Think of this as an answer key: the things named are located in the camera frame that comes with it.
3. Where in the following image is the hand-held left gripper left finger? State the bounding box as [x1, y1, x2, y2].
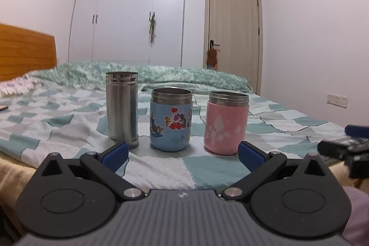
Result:
[35, 142, 146, 202]

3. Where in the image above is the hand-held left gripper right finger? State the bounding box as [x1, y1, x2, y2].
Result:
[221, 140, 333, 202]

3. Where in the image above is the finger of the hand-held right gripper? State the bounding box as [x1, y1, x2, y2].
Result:
[345, 124, 369, 137]
[317, 138, 369, 159]

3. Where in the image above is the pink steel-rimmed cup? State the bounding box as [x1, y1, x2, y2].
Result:
[203, 91, 250, 156]

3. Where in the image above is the tall stainless steel cup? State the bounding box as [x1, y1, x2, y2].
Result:
[105, 71, 140, 150]

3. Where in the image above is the blue cartoon print cup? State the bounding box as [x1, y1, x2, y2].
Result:
[149, 87, 193, 152]

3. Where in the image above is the person's pink clothed leg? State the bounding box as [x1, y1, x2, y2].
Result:
[341, 185, 369, 246]

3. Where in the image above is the teal checkered quilt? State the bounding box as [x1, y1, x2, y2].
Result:
[0, 81, 351, 192]

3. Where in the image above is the green fluffy blanket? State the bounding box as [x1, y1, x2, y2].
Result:
[25, 61, 253, 94]

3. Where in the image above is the beige mattress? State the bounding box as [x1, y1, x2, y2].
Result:
[0, 152, 39, 236]

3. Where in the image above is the white patterned pillow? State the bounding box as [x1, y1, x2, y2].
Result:
[0, 75, 37, 97]

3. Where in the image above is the light wooden door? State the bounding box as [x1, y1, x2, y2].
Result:
[205, 0, 263, 97]

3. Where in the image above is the green hanging ornament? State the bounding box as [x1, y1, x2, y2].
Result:
[147, 12, 157, 48]

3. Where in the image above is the wooden headboard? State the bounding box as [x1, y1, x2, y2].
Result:
[0, 23, 58, 82]

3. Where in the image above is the white wardrobe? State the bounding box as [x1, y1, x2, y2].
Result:
[67, 0, 188, 68]

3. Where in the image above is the wall socket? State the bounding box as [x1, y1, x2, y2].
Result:
[326, 93, 349, 107]

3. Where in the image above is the brown bag on door handle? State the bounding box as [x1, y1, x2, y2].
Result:
[206, 47, 219, 70]

